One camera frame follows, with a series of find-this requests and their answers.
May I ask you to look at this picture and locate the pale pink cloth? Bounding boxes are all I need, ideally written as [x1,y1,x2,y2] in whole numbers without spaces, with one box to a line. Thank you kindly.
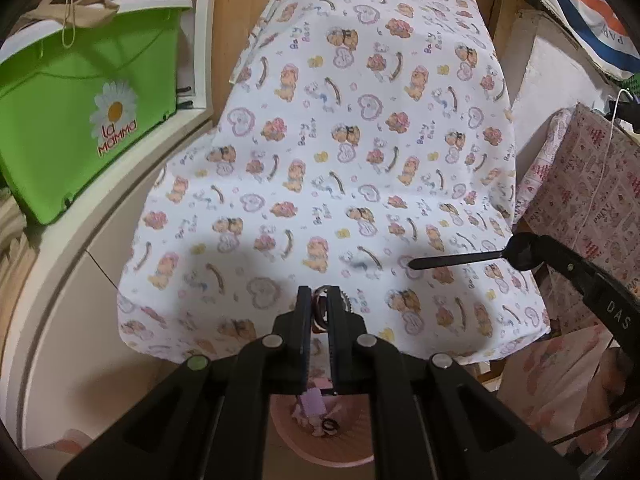
[25,427,96,461]

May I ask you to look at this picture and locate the bear print tablecloth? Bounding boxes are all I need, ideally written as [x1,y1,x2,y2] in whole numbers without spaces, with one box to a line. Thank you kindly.
[116,0,551,366]

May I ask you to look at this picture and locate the patterned covered box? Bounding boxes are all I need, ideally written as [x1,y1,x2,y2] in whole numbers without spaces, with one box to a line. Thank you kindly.
[515,102,640,331]

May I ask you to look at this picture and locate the beige cloth bag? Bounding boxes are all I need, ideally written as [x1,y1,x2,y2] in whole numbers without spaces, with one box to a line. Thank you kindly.
[10,0,121,31]

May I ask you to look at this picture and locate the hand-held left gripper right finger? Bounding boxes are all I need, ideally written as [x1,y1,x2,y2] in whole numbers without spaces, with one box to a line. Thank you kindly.
[327,286,578,480]

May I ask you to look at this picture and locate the striped woven bag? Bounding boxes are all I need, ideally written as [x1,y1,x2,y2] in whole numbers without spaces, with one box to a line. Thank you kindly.
[492,0,640,81]

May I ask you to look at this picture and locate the pink ribbed bin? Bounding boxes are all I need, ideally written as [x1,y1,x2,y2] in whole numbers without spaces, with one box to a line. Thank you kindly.
[267,392,376,466]

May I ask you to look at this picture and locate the black cable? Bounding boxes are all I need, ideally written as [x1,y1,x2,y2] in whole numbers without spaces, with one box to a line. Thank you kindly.
[550,409,640,446]

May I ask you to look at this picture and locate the pink printed blanket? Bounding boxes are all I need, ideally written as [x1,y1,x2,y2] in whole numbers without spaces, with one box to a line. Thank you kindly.
[495,325,640,461]

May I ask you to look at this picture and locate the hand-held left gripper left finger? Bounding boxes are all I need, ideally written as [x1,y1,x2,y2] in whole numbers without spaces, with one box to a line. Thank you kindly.
[57,286,313,480]

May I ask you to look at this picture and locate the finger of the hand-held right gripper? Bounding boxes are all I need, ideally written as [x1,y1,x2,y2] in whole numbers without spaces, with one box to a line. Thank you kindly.
[530,235,601,296]

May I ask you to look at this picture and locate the white cord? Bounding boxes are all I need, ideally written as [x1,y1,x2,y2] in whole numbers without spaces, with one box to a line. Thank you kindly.
[572,89,631,248]

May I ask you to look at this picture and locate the black plastic spoon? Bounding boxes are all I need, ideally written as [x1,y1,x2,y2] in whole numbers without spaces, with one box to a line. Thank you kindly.
[407,232,538,272]

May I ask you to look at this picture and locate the green plastic box daisy print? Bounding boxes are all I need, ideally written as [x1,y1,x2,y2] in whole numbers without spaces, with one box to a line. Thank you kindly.
[0,0,193,226]

